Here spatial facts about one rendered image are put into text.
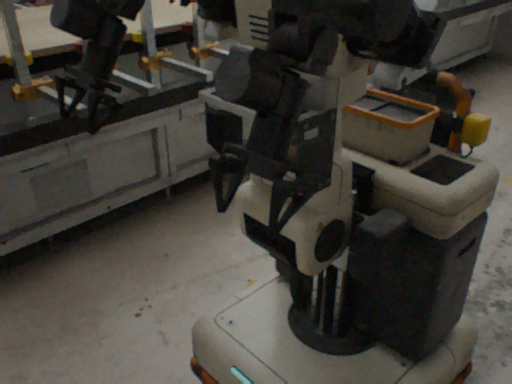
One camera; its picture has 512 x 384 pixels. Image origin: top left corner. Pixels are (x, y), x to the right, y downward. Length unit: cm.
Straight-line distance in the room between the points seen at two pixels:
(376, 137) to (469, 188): 24
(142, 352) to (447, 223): 115
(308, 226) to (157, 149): 158
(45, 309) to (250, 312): 90
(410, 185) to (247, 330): 65
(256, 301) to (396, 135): 70
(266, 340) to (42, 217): 124
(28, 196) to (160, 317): 76
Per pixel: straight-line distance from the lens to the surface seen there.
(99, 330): 200
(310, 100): 92
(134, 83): 181
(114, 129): 210
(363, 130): 129
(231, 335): 152
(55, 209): 237
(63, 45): 208
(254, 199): 111
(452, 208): 119
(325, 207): 105
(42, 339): 204
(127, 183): 251
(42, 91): 184
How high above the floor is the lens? 136
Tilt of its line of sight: 30 degrees down
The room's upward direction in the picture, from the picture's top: straight up
